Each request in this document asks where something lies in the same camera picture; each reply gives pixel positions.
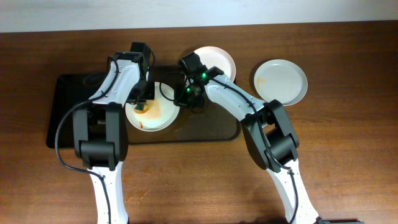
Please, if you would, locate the yellow green sponge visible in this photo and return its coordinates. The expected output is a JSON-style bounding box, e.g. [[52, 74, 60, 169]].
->
[[134, 103, 150, 114]]

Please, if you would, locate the white plate with sauce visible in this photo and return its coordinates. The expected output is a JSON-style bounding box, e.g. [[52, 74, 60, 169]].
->
[[125, 82, 180, 132]]

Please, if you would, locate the pink plate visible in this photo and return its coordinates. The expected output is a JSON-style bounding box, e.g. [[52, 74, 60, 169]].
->
[[194, 46, 236, 82]]

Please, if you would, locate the pale grey plate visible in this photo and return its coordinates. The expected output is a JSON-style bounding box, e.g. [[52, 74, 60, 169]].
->
[[253, 59, 308, 106]]

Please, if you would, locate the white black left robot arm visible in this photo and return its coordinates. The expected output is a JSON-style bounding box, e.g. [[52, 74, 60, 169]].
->
[[71, 50, 155, 223]]

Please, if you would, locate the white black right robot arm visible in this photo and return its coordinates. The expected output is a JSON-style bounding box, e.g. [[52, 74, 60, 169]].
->
[[182, 65, 323, 223]]

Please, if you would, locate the brown plastic tray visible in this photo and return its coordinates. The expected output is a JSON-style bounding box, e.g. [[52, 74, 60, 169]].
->
[[126, 67, 240, 144]]

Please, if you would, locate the black water tray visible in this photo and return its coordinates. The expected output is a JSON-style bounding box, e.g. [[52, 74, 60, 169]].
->
[[46, 73, 106, 149]]

